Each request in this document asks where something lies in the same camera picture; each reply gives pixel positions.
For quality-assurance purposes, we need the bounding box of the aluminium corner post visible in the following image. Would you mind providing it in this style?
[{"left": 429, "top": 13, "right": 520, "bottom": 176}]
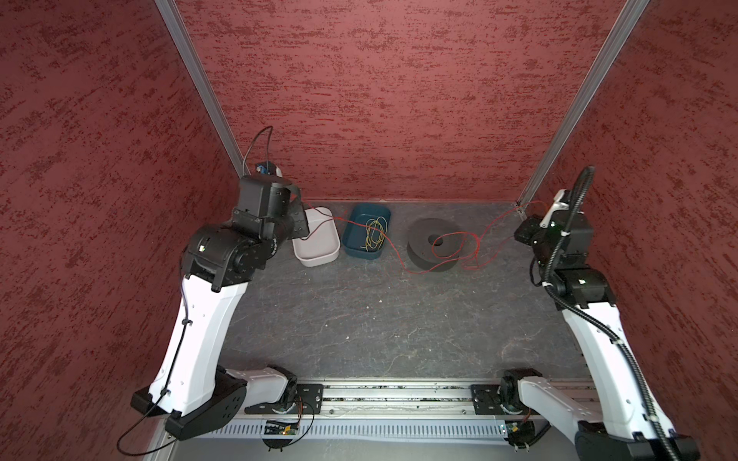
[
  {"left": 155, "top": 0, "right": 244, "bottom": 177},
  {"left": 516, "top": 0, "right": 650, "bottom": 207}
]

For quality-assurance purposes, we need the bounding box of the teal plastic tray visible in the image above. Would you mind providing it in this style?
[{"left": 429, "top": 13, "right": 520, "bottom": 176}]
[{"left": 342, "top": 203, "right": 391, "bottom": 260}]

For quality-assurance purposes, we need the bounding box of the red cable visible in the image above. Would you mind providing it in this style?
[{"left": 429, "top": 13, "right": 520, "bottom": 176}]
[{"left": 299, "top": 201, "right": 546, "bottom": 276}]

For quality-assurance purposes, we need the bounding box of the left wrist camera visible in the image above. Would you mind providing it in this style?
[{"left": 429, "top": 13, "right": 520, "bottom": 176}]
[{"left": 256, "top": 161, "right": 284, "bottom": 178}]

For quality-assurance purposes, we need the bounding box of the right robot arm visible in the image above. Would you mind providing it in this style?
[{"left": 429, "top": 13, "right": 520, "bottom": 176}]
[{"left": 498, "top": 205, "right": 701, "bottom": 460}]

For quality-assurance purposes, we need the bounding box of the white plastic tray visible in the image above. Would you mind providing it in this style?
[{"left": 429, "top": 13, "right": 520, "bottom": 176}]
[{"left": 292, "top": 207, "right": 341, "bottom": 268}]

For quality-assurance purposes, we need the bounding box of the left aluminium corner post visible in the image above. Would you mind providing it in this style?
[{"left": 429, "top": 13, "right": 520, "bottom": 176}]
[{"left": 155, "top": 0, "right": 244, "bottom": 177}]

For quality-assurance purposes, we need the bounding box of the left base circuit board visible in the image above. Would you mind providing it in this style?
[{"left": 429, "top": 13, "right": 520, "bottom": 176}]
[{"left": 261, "top": 421, "right": 301, "bottom": 451}]

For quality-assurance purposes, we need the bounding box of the right base circuit board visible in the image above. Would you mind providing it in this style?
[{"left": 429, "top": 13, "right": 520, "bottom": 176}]
[{"left": 505, "top": 421, "right": 536, "bottom": 449}]

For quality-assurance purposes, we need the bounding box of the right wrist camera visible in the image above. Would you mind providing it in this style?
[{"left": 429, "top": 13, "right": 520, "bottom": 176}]
[{"left": 539, "top": 189, "right": 572, "bottom": 229}]

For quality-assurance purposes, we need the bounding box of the right aluminium corner post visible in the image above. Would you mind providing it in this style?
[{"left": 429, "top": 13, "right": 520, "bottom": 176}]
[{"left": 516, "top": 0, "right": 650, "bottom": 207}]

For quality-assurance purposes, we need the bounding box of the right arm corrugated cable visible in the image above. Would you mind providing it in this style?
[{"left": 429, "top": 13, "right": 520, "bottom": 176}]
[{"left": 529, "top": 165, "right": 681, "bottom": 461}]

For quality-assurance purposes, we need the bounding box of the base circuit board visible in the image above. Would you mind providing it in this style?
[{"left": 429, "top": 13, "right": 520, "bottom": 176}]
[
  {"left": 505, "top": 421, "right": 536, "bottom": 449},
  {"left": 261, "top": 421, "right": 301, "bottom": 451}
]

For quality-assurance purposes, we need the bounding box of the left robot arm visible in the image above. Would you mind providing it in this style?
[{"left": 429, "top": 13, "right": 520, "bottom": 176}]
[{"left": 132, "top": 174, "right": 309, "bottom": 441}]

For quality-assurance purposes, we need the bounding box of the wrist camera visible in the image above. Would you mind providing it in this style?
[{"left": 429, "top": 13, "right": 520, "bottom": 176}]
[
  {"left": 256, "top": 161, "right": 284, "bottom": 178},
  {"left": 539, "top": 189, "right": 572, "bottom": 229}
]

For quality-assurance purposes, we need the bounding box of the yellow cable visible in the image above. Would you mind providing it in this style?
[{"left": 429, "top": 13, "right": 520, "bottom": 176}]
[{"left": 361, "top": 216, "right": 389, "bottom": 253}]

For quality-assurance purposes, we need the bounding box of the black cable spool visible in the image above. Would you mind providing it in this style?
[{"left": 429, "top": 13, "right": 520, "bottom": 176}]
[{"left": 407, "top": 218, "right": 465, "bottom": 272}]

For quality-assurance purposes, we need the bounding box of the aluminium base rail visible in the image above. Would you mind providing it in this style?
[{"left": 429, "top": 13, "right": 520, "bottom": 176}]
[{"left": 195, "top": 380, "right": 600, "bottom": 447}]

